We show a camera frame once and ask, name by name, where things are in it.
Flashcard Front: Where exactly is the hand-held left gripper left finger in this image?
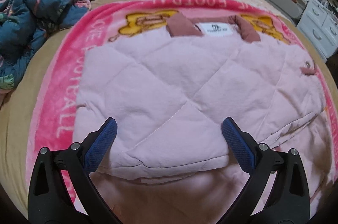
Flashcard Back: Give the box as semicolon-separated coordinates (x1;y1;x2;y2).
28;117;118;224

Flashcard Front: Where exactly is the white drawer cabinet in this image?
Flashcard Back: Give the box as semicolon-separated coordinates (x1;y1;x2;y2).
297;0;338;60

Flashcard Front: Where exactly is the blue floral comforter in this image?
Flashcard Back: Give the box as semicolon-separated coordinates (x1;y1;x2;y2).
0;0;101;93

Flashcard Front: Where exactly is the pink printed blanket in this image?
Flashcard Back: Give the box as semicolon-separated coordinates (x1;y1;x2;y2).
26;0;338;224

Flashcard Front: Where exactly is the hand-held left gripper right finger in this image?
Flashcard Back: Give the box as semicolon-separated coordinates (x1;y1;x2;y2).
221;117;311;224

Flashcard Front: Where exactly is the pink quilted jacket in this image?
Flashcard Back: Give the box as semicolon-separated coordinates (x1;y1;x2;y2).
74;13;328;224

